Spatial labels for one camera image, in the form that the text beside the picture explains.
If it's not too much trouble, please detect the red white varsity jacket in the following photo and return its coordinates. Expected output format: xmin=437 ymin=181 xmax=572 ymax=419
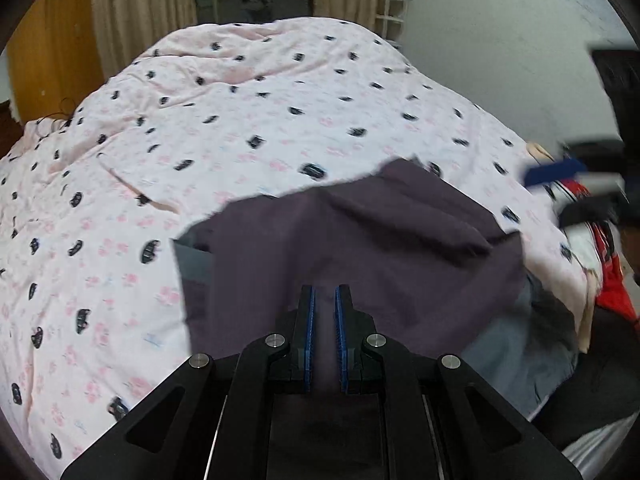
xmin=554 ymin=179 xmax=640 ymax=356

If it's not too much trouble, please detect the purple grey jacket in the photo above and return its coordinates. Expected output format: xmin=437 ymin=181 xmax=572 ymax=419
xmin=174 ymin=159 xmax=578 ymax=415

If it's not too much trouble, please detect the orange wooden wardrobe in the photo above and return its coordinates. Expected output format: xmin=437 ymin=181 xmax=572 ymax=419
xmin=6 ymin=0 xmax=104 ymax=124

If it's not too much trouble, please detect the dark wooden headboard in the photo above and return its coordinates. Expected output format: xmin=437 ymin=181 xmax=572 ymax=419
xmin=0 ymin=101 xmax=23 ymax=157

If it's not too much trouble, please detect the white wire shelf rack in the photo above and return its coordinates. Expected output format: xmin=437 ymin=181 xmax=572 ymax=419
xmin=374 ymin=0 xmax=412 ymax=50

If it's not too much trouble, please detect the pink cat print duvet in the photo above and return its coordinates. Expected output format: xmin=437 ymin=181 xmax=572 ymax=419
xmin=1 ymin=18 xmax=588 ymax=479

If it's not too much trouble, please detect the beige curtain left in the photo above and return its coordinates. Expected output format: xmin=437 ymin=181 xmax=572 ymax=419
xmin=91 ymin=0 xmax=196 ymax=78

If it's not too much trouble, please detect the beige pillow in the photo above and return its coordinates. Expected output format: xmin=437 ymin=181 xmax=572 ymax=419
xmin=526 ymin=142 xmax=554 ymax=162

